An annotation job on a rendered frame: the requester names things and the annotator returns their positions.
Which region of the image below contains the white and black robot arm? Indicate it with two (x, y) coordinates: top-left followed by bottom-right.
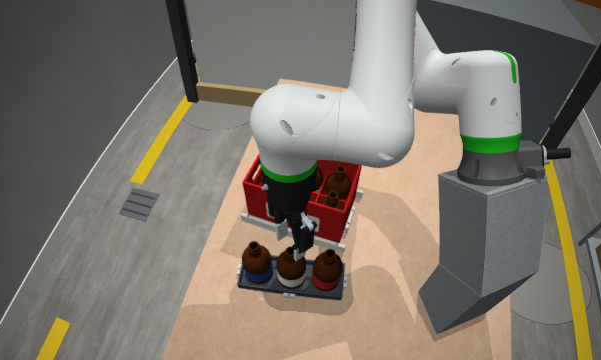
(250, 0), (571, 202)

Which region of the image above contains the red plastic crate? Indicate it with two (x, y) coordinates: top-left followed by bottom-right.
(242, 155), (359, 243)

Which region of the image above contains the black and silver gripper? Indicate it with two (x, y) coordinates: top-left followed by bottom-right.
(267, 194), (317, 261)

